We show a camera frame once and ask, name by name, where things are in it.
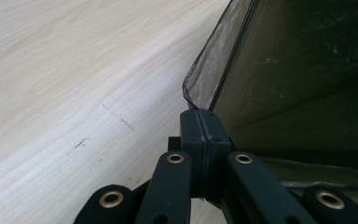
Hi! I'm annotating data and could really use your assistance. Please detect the green plastic trash bin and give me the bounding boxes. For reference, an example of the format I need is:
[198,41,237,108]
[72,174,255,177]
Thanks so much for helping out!
[211,0,358,190]

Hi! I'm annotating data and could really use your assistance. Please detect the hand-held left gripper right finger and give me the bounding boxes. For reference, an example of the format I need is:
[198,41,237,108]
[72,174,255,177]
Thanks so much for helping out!
[198,108,235,201]

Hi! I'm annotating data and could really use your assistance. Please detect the black plastic garbage bag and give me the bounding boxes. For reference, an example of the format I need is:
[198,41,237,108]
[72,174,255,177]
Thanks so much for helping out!
[182,0,358,224]

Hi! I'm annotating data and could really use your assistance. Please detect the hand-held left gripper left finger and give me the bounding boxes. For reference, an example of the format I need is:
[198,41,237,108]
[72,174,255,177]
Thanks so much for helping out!
[167,108,207,200]

